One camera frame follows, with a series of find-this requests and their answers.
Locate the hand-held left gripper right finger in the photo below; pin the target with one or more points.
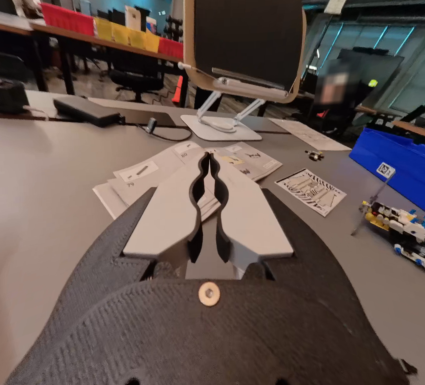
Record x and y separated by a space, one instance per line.
259 222

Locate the black office chair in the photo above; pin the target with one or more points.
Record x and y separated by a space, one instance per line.
139 79

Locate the printed white paper sheet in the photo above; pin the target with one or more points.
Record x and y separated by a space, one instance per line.
308 136

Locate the black power adapter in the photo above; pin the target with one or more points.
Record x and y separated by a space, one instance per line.
83 109

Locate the long wooden desk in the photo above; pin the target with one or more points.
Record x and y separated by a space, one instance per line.
99 41

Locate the blue plastic bin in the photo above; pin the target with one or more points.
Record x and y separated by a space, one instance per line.
381 152

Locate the orange traffic cone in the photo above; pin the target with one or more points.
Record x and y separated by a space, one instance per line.
177 91

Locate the zebra striped sticker sheet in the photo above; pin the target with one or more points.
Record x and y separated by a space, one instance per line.
308 189

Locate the black monitor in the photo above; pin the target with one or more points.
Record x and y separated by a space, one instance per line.
375 66

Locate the lego instruction booklet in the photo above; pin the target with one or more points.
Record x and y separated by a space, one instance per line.
149 172

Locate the red plastic bin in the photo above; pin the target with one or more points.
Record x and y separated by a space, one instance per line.
66 20
171 48

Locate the dark flat pad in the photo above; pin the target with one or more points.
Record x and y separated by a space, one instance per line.
146 116

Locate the black charging dock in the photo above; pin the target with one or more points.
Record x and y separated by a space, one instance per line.
10 96

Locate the pile of black yellow lego pieces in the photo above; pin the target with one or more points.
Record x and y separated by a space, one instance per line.
314 155

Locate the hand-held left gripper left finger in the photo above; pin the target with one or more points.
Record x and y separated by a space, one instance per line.
159 222

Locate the yellow plastic bin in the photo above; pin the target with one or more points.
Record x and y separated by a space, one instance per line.
152 41
103 29
120 33
137 38

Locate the lego helicopter model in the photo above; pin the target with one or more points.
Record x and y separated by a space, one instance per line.
398 222

